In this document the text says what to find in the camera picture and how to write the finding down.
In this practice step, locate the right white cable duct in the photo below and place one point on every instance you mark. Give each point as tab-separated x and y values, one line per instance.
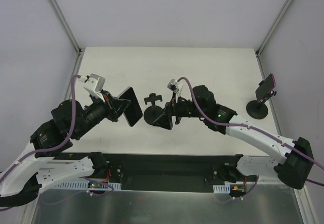
222	189

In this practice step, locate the left aluminium frame post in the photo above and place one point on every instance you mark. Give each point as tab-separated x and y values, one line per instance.
65	26

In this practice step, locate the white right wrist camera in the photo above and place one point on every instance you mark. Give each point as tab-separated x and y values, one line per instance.
176	87

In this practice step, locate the right aluminium frame post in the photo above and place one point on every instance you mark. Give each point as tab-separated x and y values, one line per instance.
274	26

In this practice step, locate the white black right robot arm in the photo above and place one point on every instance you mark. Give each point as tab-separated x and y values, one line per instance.
289	160

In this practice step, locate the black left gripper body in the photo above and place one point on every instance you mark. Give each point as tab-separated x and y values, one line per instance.
109	106

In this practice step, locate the black phone stand round base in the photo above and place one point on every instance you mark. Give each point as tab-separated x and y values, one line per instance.
258	109

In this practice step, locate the aluminium frame post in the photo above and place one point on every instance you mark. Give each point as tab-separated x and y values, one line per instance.
274	26
65	26

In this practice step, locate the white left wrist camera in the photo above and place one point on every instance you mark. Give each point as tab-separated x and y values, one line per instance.
93	84

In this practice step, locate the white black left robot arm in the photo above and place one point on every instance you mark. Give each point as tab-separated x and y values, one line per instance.
35	170

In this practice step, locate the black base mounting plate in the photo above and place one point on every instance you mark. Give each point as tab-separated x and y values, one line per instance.
196	184

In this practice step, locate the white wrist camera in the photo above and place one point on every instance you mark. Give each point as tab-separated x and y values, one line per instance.
93	84
176	87

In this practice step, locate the left white cable duct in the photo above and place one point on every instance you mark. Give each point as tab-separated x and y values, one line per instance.
81	185

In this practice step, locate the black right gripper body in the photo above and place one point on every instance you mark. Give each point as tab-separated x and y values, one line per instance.
173	110

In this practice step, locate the white cable duct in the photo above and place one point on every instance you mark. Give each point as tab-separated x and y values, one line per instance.
222	189
81	185

